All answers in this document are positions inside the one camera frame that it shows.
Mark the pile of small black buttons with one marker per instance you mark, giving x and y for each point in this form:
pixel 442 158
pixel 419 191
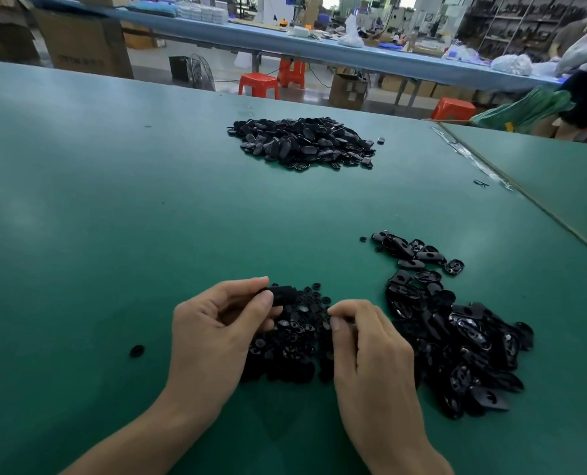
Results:
pixel 298 336

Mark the red plastic stool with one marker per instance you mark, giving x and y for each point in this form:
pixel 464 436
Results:
pixel 259 85
pixel 454 109
pixel 291 72
pixel 582 131

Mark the white plastic bag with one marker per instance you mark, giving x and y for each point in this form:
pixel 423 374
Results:
pixel 351 32

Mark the small open cardboard box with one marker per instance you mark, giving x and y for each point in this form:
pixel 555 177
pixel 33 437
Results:
pixel 347 93

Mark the pile of black oval shells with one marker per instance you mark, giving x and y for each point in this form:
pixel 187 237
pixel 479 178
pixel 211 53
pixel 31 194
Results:
pixel 462 346

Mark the lone black ring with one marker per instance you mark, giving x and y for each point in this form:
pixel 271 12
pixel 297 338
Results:
pixel 136 350

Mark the person's left hand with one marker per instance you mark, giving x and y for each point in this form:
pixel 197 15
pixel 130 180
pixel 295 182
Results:
pixel 212 351

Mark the person's right hand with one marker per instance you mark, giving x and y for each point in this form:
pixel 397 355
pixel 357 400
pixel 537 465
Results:
pixel 378 386

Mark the green striped bag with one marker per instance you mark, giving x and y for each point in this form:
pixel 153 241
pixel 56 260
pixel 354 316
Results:
pixel 521 109

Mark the long blue work table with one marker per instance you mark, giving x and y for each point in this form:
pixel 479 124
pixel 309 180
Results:
pixel 274 39

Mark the grey floor fan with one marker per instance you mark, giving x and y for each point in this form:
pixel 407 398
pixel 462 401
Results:
pixel 191 72

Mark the dark cardboard box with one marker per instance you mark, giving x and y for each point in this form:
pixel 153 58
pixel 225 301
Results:
pixel 7 41

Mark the metal storage shelf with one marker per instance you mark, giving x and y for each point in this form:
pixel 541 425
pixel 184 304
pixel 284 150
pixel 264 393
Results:
pixel 516 19

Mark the large brown cardboard box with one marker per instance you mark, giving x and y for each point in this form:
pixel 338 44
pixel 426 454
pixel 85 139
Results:
pixel 81 42

